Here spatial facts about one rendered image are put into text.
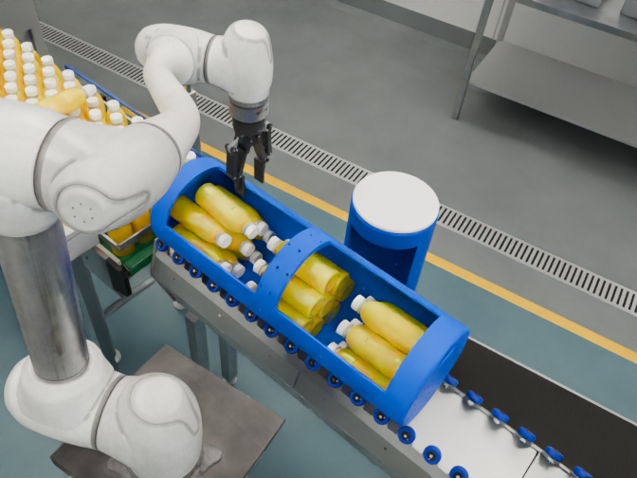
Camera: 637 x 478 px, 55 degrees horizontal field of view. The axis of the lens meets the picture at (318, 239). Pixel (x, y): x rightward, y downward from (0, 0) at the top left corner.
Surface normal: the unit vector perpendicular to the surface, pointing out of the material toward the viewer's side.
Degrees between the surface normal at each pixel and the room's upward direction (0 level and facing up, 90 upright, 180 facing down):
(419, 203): 0
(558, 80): 0
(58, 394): 46
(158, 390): 9
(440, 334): 3
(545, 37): 90
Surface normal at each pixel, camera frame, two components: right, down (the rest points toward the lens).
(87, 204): -0.06, 0.55
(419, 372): -0.32, -0.22
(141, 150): 0.67, -0.54
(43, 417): -0.27, 0.58
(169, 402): 0.22, -0.68
